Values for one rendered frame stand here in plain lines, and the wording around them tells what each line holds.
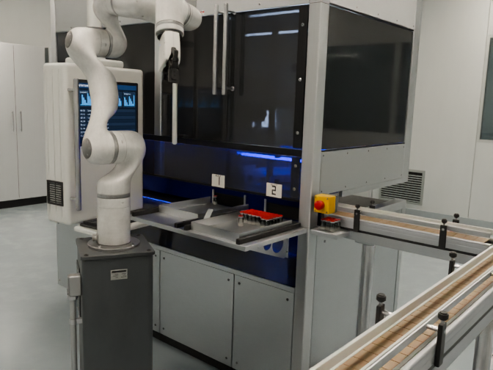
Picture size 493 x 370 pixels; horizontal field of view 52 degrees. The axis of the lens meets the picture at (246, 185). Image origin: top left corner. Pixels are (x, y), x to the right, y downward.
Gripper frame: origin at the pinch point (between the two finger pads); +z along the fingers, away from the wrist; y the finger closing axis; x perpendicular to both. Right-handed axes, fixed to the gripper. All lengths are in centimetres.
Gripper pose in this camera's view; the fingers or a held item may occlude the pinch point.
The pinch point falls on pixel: (170, 85)
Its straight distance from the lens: 155.0
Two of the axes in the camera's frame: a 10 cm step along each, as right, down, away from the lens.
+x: 9.4, 0.3, 3.5
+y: 3.5, -1.7, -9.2
